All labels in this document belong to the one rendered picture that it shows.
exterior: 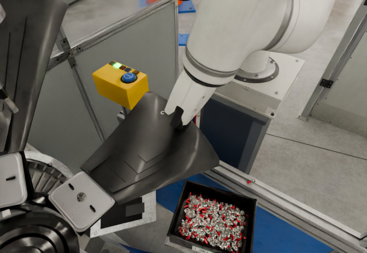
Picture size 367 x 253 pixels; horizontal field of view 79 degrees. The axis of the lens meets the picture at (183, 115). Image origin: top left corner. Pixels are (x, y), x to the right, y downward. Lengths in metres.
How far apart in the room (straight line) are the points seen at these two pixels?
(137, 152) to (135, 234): 1.21
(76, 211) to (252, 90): 0.63
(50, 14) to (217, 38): 0.24
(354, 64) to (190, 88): 1.80
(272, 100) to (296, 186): 1.15
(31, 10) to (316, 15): 0.36
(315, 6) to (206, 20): 0.12
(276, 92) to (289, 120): 1.48
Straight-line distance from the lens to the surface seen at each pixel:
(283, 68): 0.95
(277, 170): 1.89
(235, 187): 0.79
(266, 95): 0.80
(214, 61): 0.29
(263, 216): 0.91
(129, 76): 0.75
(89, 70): 1.26
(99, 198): 0.39
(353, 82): 2.13
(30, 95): 0.35
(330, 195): 1.95
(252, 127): 0.90
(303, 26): 0.30
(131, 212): 0.54
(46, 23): 0.38
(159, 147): 0.43
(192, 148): 0.46
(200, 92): 0.32
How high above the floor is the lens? 1.51
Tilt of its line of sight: 46 degrees down
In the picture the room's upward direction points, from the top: straight up
